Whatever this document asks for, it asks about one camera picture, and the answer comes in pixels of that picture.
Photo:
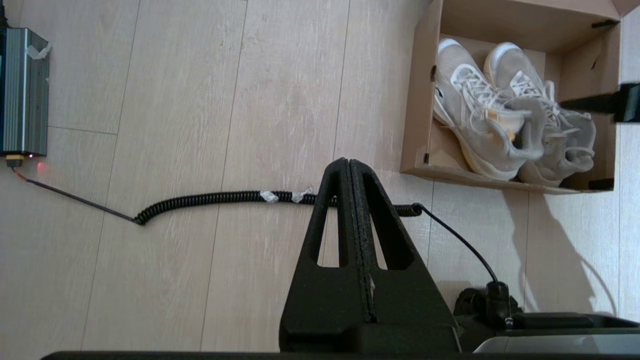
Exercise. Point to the brown cardboard shoe box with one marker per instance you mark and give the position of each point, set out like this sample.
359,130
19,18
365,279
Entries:
417,125

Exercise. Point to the white mesh sneaker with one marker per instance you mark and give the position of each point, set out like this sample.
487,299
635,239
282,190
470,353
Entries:
570,150
480,130

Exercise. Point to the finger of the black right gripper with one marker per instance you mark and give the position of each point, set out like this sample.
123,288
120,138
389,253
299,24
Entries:
600,106
605,98

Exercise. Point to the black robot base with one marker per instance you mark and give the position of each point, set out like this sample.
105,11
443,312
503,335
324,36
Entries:
550,325

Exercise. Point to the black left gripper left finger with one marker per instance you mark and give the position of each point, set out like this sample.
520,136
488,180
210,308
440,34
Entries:
325,300

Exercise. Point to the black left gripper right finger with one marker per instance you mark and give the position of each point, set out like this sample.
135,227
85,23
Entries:
405,300

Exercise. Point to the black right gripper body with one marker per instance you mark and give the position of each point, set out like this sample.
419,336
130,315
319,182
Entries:
629,102

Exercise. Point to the grey metal power supply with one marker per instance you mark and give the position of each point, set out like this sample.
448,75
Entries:
25,90

